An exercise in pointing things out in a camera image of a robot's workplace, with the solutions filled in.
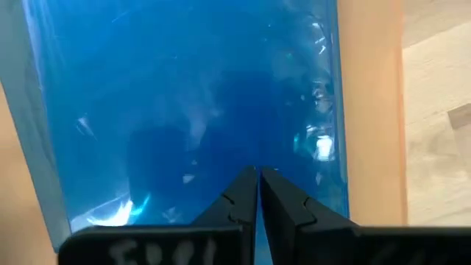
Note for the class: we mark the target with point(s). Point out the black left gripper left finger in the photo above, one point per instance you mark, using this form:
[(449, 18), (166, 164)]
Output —
[(221, 243)]

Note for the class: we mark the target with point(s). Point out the blue plastic disc case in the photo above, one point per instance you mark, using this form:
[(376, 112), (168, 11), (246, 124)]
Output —
[(165, 92)]

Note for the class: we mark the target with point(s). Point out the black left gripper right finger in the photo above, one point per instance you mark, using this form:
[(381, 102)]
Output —
[(312, 243)]

